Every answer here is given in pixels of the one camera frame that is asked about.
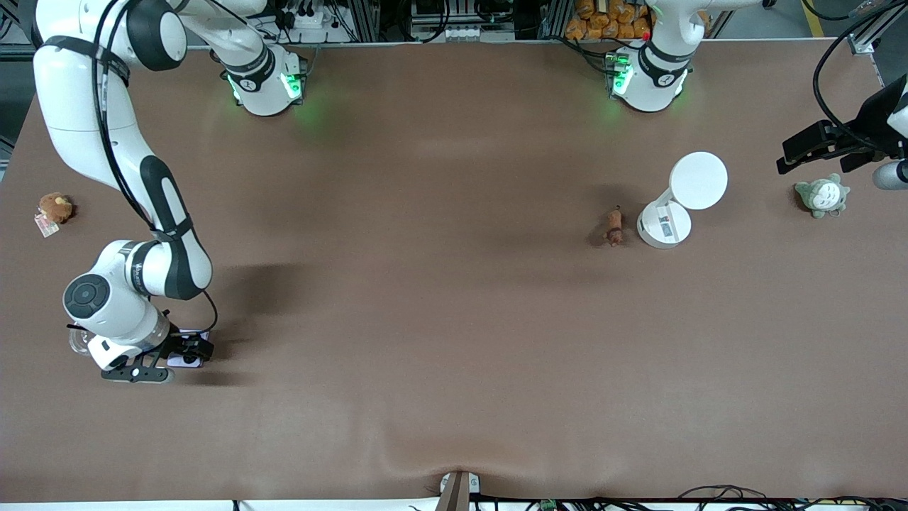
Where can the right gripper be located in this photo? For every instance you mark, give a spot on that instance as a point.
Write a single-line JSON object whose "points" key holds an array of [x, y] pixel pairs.
{"points": [[180, 343]]}

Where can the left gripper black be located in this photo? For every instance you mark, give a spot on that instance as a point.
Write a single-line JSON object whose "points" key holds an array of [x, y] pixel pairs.
{"points": [[872, 119]]}

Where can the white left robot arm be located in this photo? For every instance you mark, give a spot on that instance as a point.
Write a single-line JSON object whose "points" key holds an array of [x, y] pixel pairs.
{"points": [[649, 78]]}

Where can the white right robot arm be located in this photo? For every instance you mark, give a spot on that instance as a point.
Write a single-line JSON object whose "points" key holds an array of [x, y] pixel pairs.
{"points": [[85, 106]]}

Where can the small brown lion statue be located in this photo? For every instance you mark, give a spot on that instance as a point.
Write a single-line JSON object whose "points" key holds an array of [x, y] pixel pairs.
{"points": [[614, 228]]}

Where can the grey totoro plush toy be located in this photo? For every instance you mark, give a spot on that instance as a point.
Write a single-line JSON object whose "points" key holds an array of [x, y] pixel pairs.
{"points": [[823, 195]]}

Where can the clear glass cup with straw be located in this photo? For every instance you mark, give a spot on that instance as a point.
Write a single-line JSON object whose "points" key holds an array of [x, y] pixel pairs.
{"points": [[76, 339]]}

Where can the white round desk lamp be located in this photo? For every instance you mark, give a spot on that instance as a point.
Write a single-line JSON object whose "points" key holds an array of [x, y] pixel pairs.
{"points": [[677, 202]]}

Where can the brown plush toy with tag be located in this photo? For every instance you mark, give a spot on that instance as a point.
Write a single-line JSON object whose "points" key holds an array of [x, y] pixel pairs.
{"points": [[55, 207]]}

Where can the pile of orange plush toys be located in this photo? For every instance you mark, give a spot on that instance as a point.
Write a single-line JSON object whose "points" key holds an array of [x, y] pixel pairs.
{"points": [[606, 20]]}

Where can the white power strip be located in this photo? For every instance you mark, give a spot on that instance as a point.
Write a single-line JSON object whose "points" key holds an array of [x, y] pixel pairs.
{"points": [[306, 18]]}

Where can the aluminium camera post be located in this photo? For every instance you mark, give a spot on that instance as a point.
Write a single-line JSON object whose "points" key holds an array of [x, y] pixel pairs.
{"points": [[456, 491]]}

